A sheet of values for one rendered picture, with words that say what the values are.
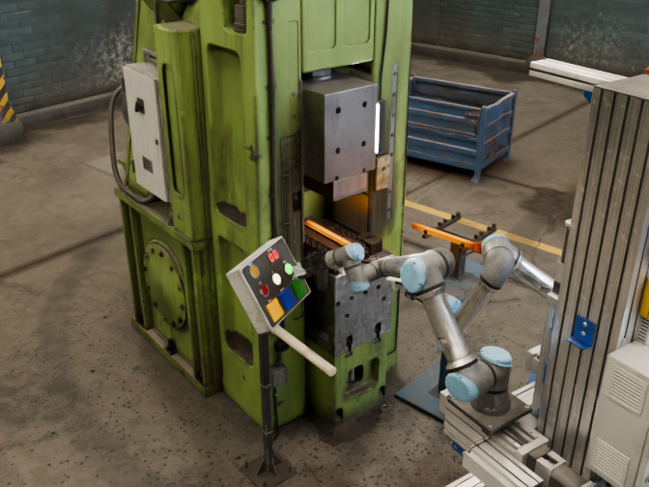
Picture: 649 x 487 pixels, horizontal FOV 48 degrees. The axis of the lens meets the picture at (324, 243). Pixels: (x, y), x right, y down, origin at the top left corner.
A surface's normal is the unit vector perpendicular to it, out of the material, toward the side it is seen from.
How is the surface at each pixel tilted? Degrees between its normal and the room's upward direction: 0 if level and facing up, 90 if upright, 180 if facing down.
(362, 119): 90
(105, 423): 0
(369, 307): 90
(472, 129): 89
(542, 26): 90
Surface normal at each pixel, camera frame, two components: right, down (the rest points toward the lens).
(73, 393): 0.00, -0.89
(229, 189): -0.78, 0.26
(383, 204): 0.62, 0.35
